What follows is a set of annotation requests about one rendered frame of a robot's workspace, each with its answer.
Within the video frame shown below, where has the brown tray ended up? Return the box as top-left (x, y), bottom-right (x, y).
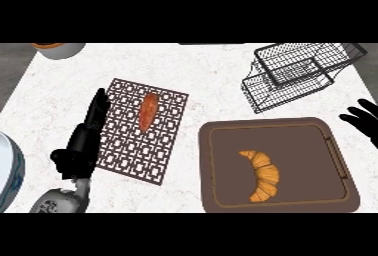
top-left (197, 116), bottom-right (361, 214)

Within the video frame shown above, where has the golden croissant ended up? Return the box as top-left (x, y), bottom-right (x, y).
top-left (237, 149), bottom-right (282, 204)

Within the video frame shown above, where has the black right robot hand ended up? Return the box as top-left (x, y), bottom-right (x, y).
top-left (338, 98), bottom-right (378, 150)

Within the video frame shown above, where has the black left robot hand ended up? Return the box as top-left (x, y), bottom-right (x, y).
top-left (48, 87), bottom-right (112, 181)

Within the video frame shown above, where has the black wire tiered basket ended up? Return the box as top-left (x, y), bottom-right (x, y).
top-left (239, 42), bottom-right (369, 115)

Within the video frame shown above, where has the white and blue bowl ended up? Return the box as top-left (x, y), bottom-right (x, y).
top-left (0, 131), bottom-right (26, 214)

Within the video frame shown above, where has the brown patterned placemat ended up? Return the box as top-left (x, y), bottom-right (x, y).
top-left (94, 77), bottom-right (190, 186)

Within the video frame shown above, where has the grey pot with orange rim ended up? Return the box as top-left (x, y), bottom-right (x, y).
top-left (31, 42), bottom-right (87, 61)

